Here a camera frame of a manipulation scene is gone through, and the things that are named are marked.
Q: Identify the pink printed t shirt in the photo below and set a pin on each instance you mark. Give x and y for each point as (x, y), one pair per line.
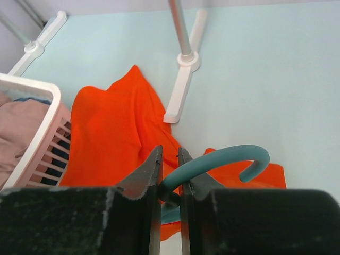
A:
(19, 124)

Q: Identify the metal clothes rack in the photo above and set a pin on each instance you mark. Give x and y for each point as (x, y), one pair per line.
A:
(188, 59)

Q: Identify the teal clothes hanger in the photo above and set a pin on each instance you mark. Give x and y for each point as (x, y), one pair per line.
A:
(170, 210)

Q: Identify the white plastic laundry basket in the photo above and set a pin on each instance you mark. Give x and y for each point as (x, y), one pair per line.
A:
(45, 161)

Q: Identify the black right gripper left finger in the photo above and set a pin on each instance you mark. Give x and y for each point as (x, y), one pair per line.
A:
(119, 219)

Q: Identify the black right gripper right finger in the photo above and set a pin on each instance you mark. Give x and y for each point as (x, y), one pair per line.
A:
(219, 219)

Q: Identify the blue t shirt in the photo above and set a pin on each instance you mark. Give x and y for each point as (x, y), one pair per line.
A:
(24, 99)

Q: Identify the orange t shirt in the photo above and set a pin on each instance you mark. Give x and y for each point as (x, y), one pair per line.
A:
(113, 131)

